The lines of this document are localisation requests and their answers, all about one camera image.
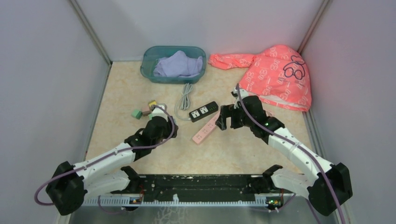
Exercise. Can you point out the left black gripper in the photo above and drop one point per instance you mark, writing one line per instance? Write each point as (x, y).
(169, 127)

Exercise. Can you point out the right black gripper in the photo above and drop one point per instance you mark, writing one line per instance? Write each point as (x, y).
(226, 111)

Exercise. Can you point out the pink charger plug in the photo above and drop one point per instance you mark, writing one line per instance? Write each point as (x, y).
(146, 110)

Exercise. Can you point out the pink power strip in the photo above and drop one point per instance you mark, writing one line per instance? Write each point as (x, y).
(206, 130)

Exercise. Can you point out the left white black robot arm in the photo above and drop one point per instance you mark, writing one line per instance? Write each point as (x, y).
(110, 172)

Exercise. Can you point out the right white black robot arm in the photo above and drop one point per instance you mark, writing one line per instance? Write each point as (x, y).
(325, 185)

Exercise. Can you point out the yellow charger plug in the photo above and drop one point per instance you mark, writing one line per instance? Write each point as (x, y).
(152, 104)

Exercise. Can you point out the black power strip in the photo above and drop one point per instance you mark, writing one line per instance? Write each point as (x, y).
(203, 111)

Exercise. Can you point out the lavender cloth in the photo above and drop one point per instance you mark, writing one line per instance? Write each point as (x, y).
(178, 65)

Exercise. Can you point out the coral patterned jacket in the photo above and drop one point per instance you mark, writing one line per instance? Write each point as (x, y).
(279, 76)

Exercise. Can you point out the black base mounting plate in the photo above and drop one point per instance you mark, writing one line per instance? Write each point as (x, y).
(202, 188)

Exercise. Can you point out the teal plastic basin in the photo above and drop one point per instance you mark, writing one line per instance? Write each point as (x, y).
(152, 55)

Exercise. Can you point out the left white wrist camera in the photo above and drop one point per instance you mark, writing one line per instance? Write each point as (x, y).
(159, 111)

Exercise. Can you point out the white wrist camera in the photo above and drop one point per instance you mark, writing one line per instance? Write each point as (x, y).
(159, 111)
(239, 94)

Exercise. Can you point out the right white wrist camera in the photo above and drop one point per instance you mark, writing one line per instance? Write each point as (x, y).
(239, 94)

